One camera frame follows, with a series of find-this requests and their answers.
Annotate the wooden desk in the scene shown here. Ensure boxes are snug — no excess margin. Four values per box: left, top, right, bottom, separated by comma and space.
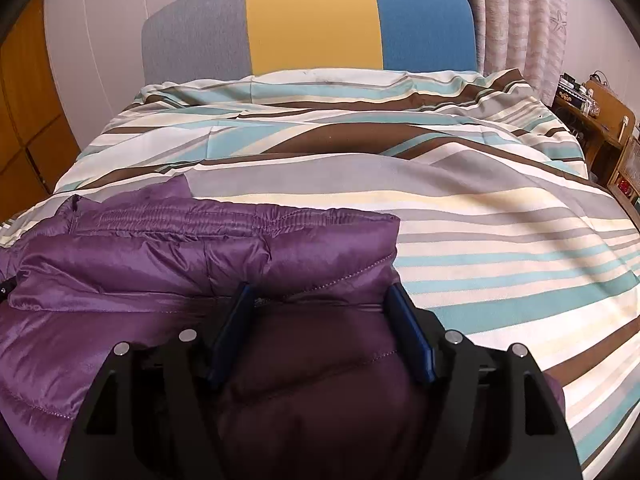
552, 80, 637, 183

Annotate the wooden wardrobe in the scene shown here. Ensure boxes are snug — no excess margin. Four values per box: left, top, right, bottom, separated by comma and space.
0, 0, 82, 225

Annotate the grey yellow blue headboard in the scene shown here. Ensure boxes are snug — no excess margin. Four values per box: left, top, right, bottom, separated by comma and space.
141, 0, 477, 90

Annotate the dark patterned box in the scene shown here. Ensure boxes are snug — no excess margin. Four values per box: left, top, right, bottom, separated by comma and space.
559, 74, 590, 107

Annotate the ship print curtain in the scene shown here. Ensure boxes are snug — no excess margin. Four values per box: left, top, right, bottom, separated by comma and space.
192, 0, 571, 107

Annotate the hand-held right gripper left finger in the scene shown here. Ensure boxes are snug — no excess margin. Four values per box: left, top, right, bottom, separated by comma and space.
57, 282, 256, 480

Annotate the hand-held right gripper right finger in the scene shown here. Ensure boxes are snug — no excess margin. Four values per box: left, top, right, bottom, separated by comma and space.
387, 282, 583, 480

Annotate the purple puffer jacket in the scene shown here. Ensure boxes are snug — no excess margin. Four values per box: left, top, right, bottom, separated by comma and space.
0, 175, 567, 480

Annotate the striped duvet bed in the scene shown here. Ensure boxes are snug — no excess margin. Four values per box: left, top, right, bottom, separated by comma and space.
0, 67, 640, 480

